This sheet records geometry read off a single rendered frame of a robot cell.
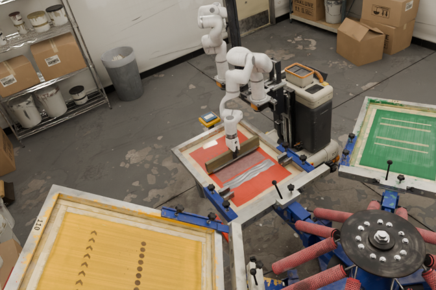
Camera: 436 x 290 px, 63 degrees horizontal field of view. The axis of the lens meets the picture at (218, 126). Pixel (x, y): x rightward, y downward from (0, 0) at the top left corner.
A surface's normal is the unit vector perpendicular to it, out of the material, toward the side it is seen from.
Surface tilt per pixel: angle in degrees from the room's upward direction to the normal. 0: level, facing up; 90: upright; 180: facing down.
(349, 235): 0
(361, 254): 0
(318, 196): 0
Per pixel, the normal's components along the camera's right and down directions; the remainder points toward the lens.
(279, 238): -0.15, -0.79
